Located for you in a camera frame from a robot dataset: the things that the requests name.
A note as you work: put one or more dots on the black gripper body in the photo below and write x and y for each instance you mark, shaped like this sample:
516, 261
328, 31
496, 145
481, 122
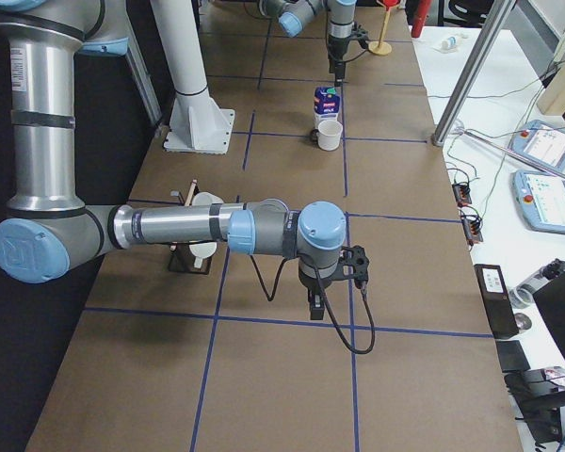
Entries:
336, 53
309, 284

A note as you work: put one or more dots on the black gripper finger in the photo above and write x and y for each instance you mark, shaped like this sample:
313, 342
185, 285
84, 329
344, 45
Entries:
339, 81

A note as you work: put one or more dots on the blue milk carton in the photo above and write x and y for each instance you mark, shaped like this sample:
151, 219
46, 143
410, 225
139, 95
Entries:
327, 102

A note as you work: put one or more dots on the white mug black handle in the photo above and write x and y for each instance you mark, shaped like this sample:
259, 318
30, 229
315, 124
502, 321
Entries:
327, 135

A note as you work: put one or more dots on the white cup in rack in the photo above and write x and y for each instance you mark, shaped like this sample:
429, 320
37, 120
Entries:
204, 235

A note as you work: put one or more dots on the black wooden cup rack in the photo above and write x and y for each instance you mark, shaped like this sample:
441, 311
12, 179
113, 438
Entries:
181, 259

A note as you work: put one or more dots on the wooden mug tree stand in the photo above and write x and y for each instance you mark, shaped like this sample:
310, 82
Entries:
381, 47

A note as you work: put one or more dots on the red bottle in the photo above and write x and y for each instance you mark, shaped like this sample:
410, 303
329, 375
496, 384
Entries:
419, 18

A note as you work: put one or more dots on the black power adapter box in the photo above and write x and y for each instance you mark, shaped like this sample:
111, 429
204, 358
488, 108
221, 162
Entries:
495, 299

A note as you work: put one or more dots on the metal grabber stick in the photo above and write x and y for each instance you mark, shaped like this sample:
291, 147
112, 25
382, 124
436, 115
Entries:
521, 158

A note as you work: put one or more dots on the blue teach pendant far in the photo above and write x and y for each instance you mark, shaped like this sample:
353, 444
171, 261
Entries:
541, 142

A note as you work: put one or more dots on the blue teach pendant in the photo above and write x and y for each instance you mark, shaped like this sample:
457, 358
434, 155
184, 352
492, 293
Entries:
541, 200
541, 142

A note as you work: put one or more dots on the blue teach pendant near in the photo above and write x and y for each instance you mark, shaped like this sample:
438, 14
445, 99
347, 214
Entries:
541, 200

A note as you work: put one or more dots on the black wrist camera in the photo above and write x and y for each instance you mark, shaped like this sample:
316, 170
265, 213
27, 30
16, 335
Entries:
353, 265
361, 36

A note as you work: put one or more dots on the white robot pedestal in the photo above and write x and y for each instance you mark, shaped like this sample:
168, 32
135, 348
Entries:
196, 124

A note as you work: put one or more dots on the aluminium frame post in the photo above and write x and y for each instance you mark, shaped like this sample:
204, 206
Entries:
499, 12

